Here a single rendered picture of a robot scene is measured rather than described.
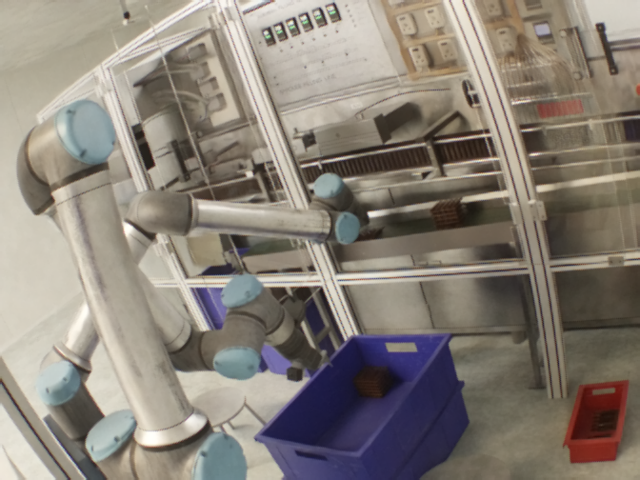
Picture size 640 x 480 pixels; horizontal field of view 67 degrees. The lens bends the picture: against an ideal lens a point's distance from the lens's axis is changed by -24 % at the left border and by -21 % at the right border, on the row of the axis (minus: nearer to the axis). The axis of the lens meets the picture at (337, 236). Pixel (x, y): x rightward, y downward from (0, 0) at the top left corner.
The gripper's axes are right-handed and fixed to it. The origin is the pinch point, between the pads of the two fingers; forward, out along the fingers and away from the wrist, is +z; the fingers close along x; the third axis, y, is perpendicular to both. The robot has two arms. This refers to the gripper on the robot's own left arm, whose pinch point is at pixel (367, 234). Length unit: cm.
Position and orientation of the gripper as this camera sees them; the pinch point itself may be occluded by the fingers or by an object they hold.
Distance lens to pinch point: 224.5
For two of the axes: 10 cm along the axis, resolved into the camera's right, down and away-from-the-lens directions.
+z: 3.6, 3.7, 8.6
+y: -1.6, -8.8, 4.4
